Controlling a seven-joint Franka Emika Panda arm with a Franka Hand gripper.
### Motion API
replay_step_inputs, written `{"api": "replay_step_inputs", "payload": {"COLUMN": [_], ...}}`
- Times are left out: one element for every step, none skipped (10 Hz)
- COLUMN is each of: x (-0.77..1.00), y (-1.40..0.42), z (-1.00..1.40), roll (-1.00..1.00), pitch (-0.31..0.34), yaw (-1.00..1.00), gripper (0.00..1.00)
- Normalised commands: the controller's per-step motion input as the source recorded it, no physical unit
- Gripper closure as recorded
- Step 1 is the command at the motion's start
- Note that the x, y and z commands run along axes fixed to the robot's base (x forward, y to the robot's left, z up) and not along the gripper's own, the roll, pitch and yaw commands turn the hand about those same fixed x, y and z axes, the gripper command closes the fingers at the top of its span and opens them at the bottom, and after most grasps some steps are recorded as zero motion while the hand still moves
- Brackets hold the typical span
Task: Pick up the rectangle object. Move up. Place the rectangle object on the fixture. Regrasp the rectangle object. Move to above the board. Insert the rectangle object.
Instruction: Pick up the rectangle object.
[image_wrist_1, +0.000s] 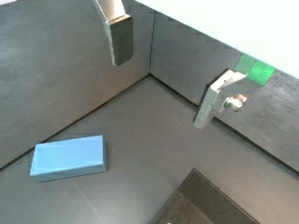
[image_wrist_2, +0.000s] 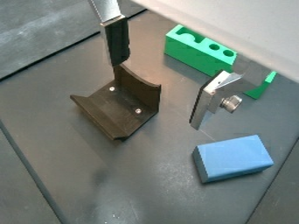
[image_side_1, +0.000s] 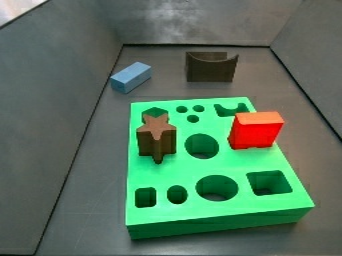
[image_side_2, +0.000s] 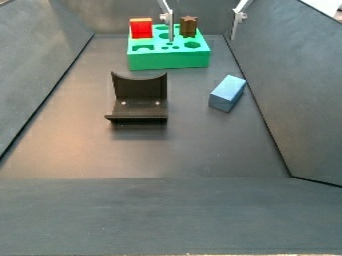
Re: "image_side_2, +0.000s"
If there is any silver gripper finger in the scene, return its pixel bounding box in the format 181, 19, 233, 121
156, 0, 173, 41
229, 0, 252, 40

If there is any blue rectangular block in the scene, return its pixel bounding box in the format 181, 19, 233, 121
208, 75, 247, 112

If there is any green foam shape board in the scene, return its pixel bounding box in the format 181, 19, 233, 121
127, 24, 211, 70

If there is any black curved fixture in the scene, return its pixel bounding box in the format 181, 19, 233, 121
104, 72, 168, 122

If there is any brown star peg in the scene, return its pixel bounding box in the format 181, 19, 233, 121
179, 16, 197, 38

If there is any red block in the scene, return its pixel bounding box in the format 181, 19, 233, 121
129, 17, 152, 39

